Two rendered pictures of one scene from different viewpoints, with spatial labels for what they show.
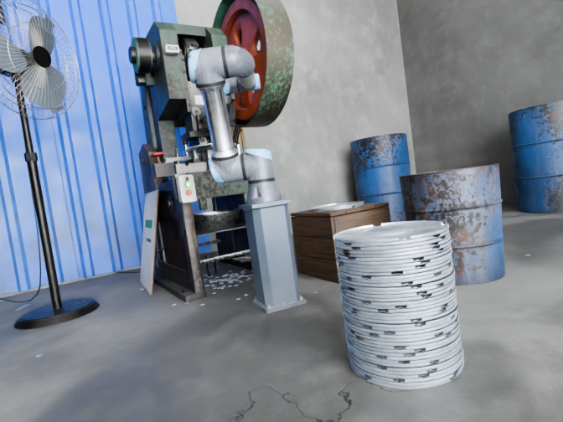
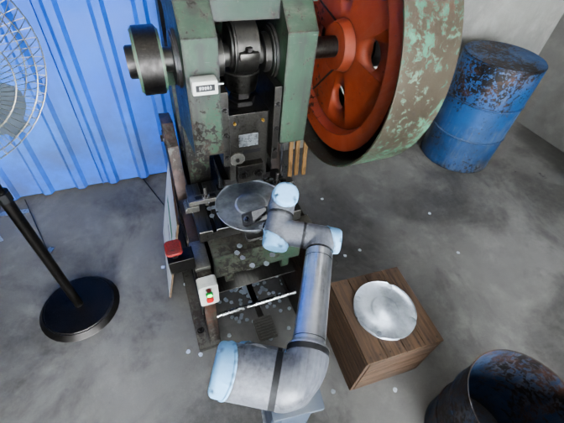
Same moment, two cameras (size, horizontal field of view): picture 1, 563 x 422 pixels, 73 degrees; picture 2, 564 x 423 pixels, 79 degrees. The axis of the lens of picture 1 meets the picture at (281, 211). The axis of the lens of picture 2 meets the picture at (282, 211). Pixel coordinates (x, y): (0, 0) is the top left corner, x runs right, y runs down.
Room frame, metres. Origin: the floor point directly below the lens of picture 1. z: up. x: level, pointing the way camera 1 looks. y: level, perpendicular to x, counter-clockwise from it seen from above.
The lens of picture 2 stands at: (1.22, 0.13, 1.77)
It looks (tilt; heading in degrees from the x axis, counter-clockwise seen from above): 46 degrees down; 5
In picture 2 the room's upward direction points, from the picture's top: 6 degrees clockwise
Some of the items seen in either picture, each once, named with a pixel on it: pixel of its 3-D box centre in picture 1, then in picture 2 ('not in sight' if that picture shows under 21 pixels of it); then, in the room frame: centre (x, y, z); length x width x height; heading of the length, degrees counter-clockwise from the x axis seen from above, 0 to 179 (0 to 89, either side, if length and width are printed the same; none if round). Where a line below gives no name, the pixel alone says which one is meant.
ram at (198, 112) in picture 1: (198, 106); (244, 139); (2.25, 0.39, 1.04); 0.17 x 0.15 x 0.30; 31
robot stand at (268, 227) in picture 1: (271, 253); (287, 404); (1.64, 0.07, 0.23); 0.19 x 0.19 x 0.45; 23
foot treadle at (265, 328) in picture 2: (227, 258); (250, 289); (2.17, 0.35, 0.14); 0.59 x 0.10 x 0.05; 31
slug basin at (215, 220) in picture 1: (214, 220); not in sight; (2.29, 0.42, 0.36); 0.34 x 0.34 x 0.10
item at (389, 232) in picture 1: (389, 231); not in sight; (0.98, -0.27, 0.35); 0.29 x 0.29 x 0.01
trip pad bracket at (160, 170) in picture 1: (165, 180); (183, 268); (1.93, 0.56, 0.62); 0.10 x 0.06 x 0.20; 121
